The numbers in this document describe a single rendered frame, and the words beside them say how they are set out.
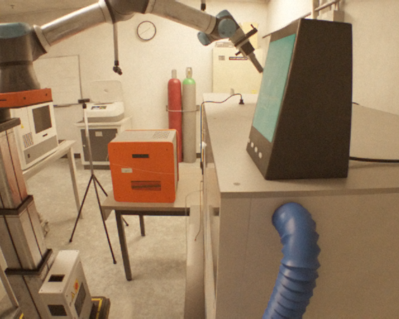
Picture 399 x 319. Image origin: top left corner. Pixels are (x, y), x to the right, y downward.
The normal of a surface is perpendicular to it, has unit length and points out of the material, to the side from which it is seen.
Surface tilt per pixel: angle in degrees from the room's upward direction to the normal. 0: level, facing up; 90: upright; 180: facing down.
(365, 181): 0
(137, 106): 90
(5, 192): 90
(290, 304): 53
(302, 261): 34
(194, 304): 0
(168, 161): 90
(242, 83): 90
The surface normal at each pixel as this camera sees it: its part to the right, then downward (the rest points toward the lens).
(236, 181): 0.00, -0.95
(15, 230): 0.13, 0.32
